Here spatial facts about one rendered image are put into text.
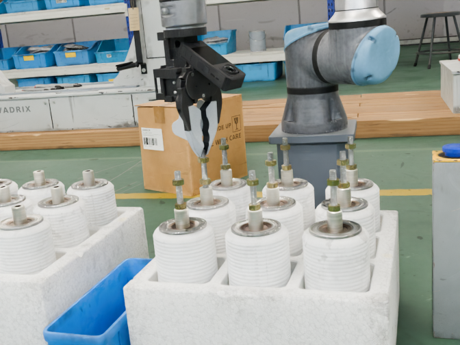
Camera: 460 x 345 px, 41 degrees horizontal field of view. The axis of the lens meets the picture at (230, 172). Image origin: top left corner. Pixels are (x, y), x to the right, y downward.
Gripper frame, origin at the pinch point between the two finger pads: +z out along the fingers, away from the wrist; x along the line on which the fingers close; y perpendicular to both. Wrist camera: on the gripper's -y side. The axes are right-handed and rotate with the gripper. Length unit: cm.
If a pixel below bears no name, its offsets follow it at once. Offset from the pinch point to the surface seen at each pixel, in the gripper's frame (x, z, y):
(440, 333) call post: -21, 34, -32
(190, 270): 13.3, 15.2, -8.5
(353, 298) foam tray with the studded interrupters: 5.1, 16.9, -31.8
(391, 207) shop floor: -81, 35, 11
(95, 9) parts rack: -270, -40, 418
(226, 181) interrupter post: -9.7, 8.8, 5.2
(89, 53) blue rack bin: -268, -1, 436
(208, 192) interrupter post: 0.5, 7.5, -0.4
